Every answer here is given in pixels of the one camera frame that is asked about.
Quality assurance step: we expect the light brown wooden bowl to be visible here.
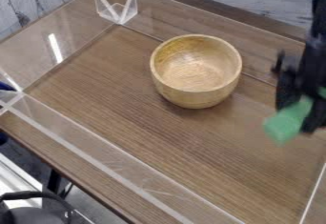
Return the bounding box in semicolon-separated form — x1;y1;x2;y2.
149;34;243;109

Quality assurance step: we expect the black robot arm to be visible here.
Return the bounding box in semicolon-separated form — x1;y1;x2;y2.
271;0;326;133

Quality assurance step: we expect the black table leg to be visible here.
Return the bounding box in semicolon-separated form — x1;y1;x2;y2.
47;170;61;193

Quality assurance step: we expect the green rectangular block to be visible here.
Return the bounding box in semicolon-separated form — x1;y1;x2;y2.
263;88;326;145

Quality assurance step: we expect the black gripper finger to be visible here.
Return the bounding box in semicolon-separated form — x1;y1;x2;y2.
300;96;326;133
275;74;300;111

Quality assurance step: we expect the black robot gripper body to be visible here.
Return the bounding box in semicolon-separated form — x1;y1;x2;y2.
271;35;326;96

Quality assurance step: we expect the clear acrylic table wall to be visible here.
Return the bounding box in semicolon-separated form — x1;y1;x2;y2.
0;0;326;224

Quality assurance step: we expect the clear acrylic corner bracket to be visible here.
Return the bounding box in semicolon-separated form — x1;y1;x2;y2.
95;0;137;25

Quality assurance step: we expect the blue object at left edge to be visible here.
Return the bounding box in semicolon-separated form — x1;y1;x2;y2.
0;81;16;92

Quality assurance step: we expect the black chair with cable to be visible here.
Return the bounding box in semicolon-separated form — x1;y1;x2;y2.
0;191;93;224

